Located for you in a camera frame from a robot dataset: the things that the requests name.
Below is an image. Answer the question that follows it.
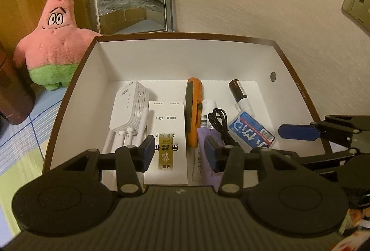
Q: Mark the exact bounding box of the purple cylindrical tube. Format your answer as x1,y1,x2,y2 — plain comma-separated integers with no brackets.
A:
197,126,229,191

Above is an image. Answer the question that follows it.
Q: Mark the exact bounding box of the black usb cable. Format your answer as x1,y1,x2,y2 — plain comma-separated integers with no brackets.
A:
207,107,241,149

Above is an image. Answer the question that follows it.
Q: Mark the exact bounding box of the brown medicine bottle white cap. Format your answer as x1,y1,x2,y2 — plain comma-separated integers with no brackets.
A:
228,79,255,117

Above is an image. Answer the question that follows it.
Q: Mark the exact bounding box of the orange utility knife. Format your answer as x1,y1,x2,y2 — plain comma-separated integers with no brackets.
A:
185,77,203,148

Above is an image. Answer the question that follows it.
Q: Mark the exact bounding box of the blue white tablet pack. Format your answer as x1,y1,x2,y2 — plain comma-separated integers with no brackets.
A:
228,111,275,152

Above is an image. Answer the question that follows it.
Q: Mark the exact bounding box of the white wifi repeater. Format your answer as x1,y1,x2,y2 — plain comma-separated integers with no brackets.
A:
103,80,149,153

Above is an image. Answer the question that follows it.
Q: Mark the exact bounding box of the white box gold label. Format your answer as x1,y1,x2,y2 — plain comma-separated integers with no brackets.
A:
144,101,188,186

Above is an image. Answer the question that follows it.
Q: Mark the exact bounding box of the white small bottle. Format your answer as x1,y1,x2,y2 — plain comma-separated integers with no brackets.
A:
201,99,216,129

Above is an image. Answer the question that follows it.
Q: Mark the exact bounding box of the brown cardboard storage box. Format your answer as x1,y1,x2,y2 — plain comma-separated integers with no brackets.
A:
43,33,319,171

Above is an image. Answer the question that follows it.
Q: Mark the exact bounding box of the checked bed sheet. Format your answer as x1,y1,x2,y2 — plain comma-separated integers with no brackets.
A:
1,87,66,245

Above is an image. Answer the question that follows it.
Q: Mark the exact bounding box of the dark brown thermos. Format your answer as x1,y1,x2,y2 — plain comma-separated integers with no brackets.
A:
0,45,35,125

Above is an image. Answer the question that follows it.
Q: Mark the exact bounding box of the pink starfish plush toy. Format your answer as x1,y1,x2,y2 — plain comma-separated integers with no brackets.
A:
13,0,100,91

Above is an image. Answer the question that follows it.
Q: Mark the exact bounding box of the framed grey picture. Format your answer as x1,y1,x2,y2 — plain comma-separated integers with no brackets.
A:
88,0,174,35

